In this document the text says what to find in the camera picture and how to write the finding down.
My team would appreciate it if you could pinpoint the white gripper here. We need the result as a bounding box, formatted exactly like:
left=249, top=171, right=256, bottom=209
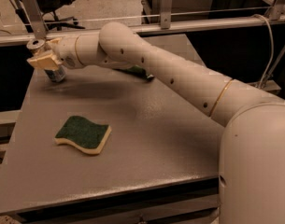
left=27, top=36, right=78, bottom=71

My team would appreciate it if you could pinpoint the silver blue redbull can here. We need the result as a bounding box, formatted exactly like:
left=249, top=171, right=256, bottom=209
left=25, top=38, right=67, bottom=83

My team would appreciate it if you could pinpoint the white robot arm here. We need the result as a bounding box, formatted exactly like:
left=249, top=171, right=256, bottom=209
left=27, top=22, right=285, bottom=224

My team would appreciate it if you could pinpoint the green jalapeno chip bag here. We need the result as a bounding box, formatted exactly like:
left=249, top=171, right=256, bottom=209
left=116, top=65, right=154, bottom=81

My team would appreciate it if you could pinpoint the metal railing bar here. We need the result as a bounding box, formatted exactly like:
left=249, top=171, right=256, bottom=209
left=0, top=14, right=285, bottom=47

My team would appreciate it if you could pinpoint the black office chair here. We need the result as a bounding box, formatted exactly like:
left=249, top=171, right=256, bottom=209
left=36, top=0, right=83, bottom=31

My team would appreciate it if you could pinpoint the green yellow sponge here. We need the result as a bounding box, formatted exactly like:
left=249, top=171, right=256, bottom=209
left=54, top=116, right=111, bottom=155

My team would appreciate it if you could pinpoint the left metal bracket post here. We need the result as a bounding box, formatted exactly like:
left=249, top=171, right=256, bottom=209
left=21, top=0, right=48, bottom=39

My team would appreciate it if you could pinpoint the metal bracket post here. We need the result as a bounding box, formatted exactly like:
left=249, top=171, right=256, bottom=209
left=160, top=0, right=173, bottom=29
left=267, top=0, right=285, bottom=21
left=21, top=0, right=48, bottom=39

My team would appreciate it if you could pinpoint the middle metal bracket post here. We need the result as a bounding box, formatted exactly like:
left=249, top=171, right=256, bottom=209
left=160, top=0, right=173, bottom=29

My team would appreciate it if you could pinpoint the white cable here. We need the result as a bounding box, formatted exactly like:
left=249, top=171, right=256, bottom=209
left=0, top=6, right=276, bottom=89

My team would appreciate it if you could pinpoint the right metal bracket post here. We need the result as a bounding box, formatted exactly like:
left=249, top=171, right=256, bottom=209
left=267, top=0, right=285, bottom=21

